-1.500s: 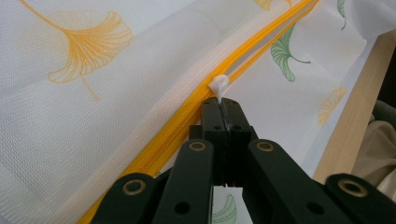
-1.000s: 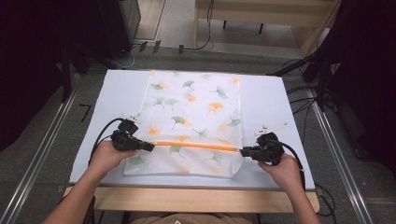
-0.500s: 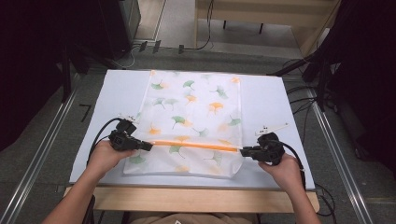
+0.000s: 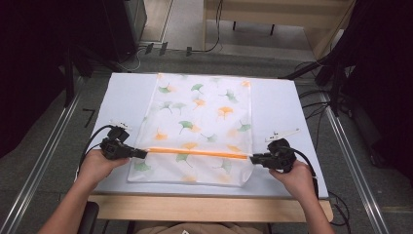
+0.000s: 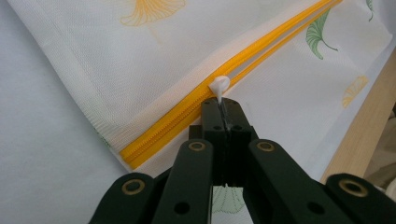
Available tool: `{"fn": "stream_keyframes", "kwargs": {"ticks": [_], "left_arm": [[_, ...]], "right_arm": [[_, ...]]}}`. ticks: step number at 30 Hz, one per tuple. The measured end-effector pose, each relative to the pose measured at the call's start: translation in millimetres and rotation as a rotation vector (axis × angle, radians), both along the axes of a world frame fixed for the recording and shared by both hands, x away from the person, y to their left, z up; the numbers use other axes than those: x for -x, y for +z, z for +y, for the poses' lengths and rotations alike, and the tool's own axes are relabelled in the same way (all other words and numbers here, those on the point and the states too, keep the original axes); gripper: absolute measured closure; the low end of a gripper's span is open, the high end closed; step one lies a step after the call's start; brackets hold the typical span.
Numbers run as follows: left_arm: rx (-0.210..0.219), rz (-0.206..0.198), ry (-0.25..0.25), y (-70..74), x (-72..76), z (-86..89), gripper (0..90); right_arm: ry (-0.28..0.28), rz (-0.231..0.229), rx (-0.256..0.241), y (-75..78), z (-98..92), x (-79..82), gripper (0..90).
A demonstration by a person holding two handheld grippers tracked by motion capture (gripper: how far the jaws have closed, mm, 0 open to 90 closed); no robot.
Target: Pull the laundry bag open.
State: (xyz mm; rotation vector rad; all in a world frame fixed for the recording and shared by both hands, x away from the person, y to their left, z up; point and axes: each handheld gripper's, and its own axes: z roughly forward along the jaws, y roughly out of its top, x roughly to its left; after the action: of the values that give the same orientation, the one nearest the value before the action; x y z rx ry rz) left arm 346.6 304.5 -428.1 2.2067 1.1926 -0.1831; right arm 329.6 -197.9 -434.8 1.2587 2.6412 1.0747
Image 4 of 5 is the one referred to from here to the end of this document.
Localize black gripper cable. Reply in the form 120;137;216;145
77;124;115;174
284;145;320;200

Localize dark curtain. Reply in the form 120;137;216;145
334;0;413;183
0;0;108;160

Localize wooden bench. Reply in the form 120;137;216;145
202;0;356;60

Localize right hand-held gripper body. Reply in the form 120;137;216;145
263;128;302;174

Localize wooden table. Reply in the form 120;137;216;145
87;193;335;224

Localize black stand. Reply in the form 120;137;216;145
278;48;356;118
57;45;95;109

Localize black floor cables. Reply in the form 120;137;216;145
293;60;353;132

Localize person's left hand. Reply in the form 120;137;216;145
77;148;131;189

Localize person's right hand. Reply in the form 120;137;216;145
268;159;318;200

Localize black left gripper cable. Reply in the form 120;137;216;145
77;124;115;174

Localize white leaf print laundry bag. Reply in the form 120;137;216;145
127;72;255;188

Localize white table board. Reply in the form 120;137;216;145
87;71;330;200

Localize black cabinet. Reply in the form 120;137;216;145
69;0;148;64

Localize white floor cable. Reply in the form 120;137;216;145
115;48;144;73

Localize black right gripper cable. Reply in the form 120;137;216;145
284;145;320;200

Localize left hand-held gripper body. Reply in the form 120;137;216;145
98;120;134;161

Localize black hanging cable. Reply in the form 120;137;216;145
185;0;225;58

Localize metal floor rail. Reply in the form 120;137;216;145
0;77;86;234
319;92;391;234

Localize black chair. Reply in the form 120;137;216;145
77;200;100;234

